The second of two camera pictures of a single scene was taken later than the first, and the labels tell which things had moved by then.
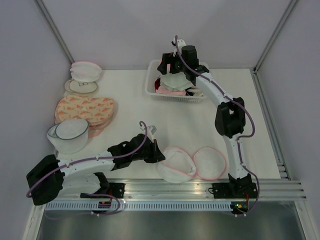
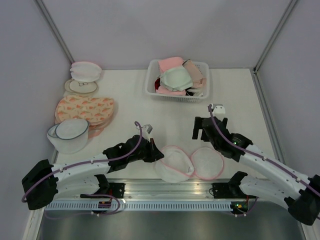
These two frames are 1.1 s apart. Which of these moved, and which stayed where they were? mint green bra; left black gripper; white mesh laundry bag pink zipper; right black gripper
Moved: right black gripper
Stayed: white mesh laundry bag pink zipper; left black gripper; mint green bra
